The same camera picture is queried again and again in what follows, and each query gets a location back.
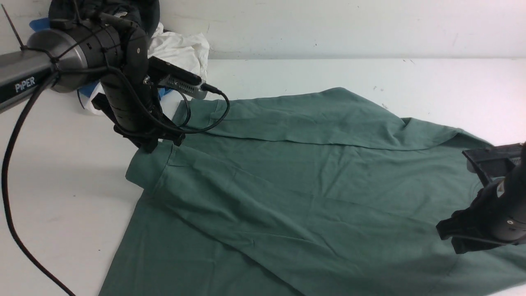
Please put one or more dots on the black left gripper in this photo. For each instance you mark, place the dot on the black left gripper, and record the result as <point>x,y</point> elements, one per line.
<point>136,113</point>

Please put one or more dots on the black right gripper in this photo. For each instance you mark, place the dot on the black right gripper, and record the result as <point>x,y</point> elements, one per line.
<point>495,218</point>

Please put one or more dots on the green long sleeve shirt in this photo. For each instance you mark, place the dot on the green long sleeve shirt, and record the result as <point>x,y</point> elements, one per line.
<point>322,194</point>

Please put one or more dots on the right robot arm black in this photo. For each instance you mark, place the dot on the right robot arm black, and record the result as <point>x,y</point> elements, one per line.
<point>497,215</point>

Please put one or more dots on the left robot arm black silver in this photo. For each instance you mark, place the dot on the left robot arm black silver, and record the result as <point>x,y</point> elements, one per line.
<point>105,49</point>

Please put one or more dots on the blue crumpled garment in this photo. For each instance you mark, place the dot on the blue crumpled garment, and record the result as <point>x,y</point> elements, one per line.
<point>42,24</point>

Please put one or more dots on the white crumpled garment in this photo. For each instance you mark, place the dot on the white crumpled garment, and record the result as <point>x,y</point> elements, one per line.
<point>189,52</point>

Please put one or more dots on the black crumpled garment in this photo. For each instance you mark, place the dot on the black crumpled garment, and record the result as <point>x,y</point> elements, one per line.
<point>146,13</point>

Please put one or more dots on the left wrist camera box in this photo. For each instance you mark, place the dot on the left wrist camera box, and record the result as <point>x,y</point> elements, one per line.
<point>166,75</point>

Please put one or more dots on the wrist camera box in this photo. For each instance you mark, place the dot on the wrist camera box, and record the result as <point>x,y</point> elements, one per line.
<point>494,162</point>
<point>166,75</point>

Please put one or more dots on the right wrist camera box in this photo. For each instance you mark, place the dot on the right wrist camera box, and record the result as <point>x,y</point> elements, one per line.
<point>494,162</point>

